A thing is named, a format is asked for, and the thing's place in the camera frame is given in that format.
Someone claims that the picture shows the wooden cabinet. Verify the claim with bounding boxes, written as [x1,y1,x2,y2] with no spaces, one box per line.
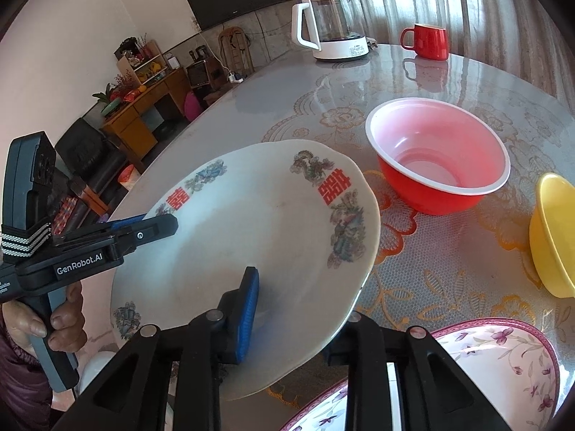
[100,66,192,159]

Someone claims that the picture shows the black sofa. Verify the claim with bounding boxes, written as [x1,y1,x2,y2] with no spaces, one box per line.
[54,117,129,216]

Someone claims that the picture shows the orange bag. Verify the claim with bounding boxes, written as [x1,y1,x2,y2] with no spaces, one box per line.
[117,164,138,192]

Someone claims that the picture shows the lace tablecloth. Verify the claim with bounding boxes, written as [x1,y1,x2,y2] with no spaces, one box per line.
[108,42,575,431]

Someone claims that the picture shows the person's left hand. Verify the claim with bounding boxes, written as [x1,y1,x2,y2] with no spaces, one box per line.
[0,281,87,352]

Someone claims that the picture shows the white glass kettle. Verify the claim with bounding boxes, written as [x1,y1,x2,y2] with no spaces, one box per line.
[291,0,370,61]

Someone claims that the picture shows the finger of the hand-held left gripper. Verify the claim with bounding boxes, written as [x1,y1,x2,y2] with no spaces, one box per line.
[108,216,147,233]
[107,214,179,253]

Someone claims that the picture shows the potted plant with red flowers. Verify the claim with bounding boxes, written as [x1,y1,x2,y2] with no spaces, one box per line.
[92,83,120,105]

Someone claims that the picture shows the floral plate with pink rim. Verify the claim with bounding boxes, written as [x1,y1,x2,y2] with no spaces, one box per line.
[279,318,561,431]

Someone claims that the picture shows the box with flowers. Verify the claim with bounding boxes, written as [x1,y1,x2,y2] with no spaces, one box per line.
[114,35,168,84]

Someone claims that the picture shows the red mug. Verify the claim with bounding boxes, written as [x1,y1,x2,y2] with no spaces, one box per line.
[400,23,450,61]

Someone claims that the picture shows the yellow bowl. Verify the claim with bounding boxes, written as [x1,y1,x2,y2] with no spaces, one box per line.
[529,172,575,298]

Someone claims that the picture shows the wooden chair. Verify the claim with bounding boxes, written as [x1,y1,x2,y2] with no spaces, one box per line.
[218,26,255,78]

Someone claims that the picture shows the white plate with red print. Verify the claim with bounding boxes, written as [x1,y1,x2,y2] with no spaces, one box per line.
[110,139,382,403]

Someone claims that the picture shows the person's left forearm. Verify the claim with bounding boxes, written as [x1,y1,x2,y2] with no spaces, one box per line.
[0,330,55,431]

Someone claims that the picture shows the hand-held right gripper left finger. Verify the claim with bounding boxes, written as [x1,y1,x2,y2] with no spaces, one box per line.
[51,267,261,431]

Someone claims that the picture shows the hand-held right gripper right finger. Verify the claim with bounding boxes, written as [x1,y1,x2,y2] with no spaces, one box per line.
[322,311,513,431]

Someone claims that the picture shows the red bowl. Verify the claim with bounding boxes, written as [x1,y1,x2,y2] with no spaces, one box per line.
[365,97,511,216]

